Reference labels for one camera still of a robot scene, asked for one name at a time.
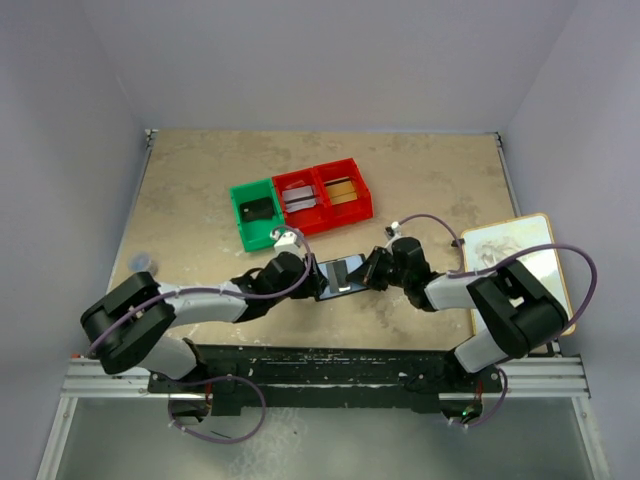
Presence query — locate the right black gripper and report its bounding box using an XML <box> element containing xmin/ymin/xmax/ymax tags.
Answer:
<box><xmin>347</xmin><ymin>246</ymin><xmax>410</xmax><ymax>291</ymax></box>

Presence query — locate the black leather card holder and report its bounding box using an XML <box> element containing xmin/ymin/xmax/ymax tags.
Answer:
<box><xmin>318</xmin><ymin>254</ymin><xmax>367</xmax><ymax>301</ymax></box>

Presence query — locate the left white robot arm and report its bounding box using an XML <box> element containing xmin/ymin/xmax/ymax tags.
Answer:
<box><xmin>80</xmin><ymin>252</ymin><xmax>328</xmax><ymax>392</ymax></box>

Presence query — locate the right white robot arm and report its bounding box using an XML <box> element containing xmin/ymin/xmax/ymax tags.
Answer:
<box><xmin>346</xmin><ymin>237</ymin><xmax>569</xmax><ymax>391</ymax></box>

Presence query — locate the black card holder in bin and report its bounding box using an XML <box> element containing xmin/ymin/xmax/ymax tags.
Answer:
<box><xmin>239</xmin><ymin>197</ymin><xmax>275</xmax><ymax>223</ymax></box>

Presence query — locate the silver cards stack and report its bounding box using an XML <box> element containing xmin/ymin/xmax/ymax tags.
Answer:
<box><xmin>281</xmin><ymin>185</ymin><xmax>319</xmax><ymax>213</ymax></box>

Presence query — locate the gold cards stack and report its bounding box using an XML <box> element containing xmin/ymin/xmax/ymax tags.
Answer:
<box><xmin>324</xmin><ymin>177</ymin><xmax>358</xmax><ymax>206</ymax></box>

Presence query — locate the middle red plastic bin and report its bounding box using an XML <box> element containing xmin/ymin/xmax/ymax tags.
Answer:
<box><xmin>272</xmin><ymin>168</ymin><xmax>331</xmax><ymax>235</ymax></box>

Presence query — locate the red plastic bin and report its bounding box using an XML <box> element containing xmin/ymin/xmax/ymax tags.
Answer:
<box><xmin>272</xmin><ymin>168</ymin><xmax>331</xmax><ymax>235</ymax></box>
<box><xmin>312</xmin><ymin>158</ymin><xmax>373</xmax><ymax>230</ymax></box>

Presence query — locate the green plastic bin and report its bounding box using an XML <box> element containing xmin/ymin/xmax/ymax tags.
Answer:
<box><xmin>230</xmin><ymin>178</ymin><xmax>284</xmax><ymax>252</ymax></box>

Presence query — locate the right red plastic bin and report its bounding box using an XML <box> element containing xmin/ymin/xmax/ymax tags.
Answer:
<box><xmin>312</xmin><ymin>158</ymin><xmax>373</xmax><ymax>230</ymax></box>

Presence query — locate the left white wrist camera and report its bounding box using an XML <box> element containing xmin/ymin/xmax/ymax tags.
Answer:
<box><xmin>270</xmin><ymin>228</ymin><xmax>306</xmax><ymax>259</ymax></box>

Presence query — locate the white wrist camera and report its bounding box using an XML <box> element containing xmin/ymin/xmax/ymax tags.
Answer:
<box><xmin>385</xmin><ymin>221</ymin><xmax>402</xmax><ymax>248</ymax></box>
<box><xmin>270</xmin><ymin>228</ymin><xmax>306</xmax><ymax>259</ymax></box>

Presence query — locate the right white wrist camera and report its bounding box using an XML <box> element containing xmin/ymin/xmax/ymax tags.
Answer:
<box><xmin>385</xmin><ymin>221</ymin><xmax>402</xmax><ymax>248</ymax></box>

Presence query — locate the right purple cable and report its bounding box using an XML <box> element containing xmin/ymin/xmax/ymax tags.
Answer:
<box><xmin>384</xmin><ymin>213</ymin><xmax>600</xmax><ymax>430</ymax></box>

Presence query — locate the white board wooden frame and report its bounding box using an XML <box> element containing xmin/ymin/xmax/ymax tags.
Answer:
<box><xmin>461</xmin><ymin>213</ymin><xmax>573</xmax><ymax>317</ymax></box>

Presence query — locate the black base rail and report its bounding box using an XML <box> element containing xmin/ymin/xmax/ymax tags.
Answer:
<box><xmin>141</xmin><ymin>344</ymin><xmax>503</xmax><ymax>416</ymax></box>

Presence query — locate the aluminium frame profile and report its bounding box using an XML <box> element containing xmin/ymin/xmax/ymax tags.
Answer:
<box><xmin>62</xmin><ymin>356</ymin><xmax>589</xmax><ymax>399</ymax></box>

